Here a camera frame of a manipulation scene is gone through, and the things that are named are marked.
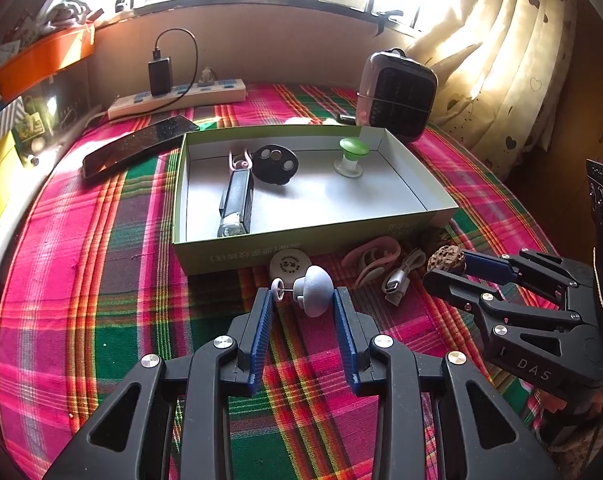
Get striped cardboard box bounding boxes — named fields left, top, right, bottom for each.
left=0, top=97, right=26, bottom=158

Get black charger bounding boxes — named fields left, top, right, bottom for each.
left=148, top=58, right=174, bottom=97

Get white round cap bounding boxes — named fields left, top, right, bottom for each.
left=269, top=249, right=313, bottom=281

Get black charger cable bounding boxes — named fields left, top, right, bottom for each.
left=152, top=28, right=200, bottom=111

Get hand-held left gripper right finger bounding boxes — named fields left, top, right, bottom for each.
left=331, top=287, right=565, bottom=480

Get white papers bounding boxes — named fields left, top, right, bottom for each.
left=32, top=0, right=107, bottom=36

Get black round disc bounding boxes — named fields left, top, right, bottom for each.
left=252, top=144, right=300, bottom=186

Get green mushroom-shaped knob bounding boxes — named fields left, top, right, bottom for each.
left=333, top=138, right=368, bottom=178

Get white power strip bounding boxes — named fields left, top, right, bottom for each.
left=108, top=78, right=246, bottom=121

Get pink cable winder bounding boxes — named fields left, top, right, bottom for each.
left=341, top=236, right=402, bottom=288

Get white usb cable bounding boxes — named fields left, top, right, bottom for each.
left=381, top=249, right=427, bottom=308

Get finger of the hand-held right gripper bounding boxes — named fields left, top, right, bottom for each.
left=422, top=269, right=582, bottom=356
left=463, top=248, right=595, bottom=312

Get black window latch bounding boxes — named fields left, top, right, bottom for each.
left=374, top=10, right=407, bottom=36

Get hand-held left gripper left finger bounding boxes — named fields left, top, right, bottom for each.
left=44, top=287, right=277, bottom=480

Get cream heart-print curtain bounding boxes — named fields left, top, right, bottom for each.
left=406, top=0, right=582, bottom=181

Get brown wooden cabinet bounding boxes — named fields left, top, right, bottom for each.
left=501, top=0, right=603, bottom=261

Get grey portable heater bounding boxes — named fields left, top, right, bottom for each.
left=355, top=48, right=438, bottom=143

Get white mushroom-shaped knob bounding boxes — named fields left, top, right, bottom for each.
left=270, top=266, right=338, bottom=318

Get small green picture card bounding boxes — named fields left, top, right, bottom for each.
left=19, top=110, right=47, bottom=138

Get light brown walnut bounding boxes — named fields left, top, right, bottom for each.
left=427, top=246, right=466, bottom=275

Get orange tray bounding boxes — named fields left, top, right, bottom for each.
left=0, top=24, right=96, bottom=98

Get plaid tablecloth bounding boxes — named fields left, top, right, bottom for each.
left=0, top=82, right=562, bottom=480

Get green and white cardboard box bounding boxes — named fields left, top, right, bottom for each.
left=172, top=126, right=459, bottom=277

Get white plastic sheet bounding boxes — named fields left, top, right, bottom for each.
left=0, top=200, right=37, bottom=291

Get black smartphone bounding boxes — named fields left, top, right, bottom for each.
left=82, top=115, right=201, bottom=181

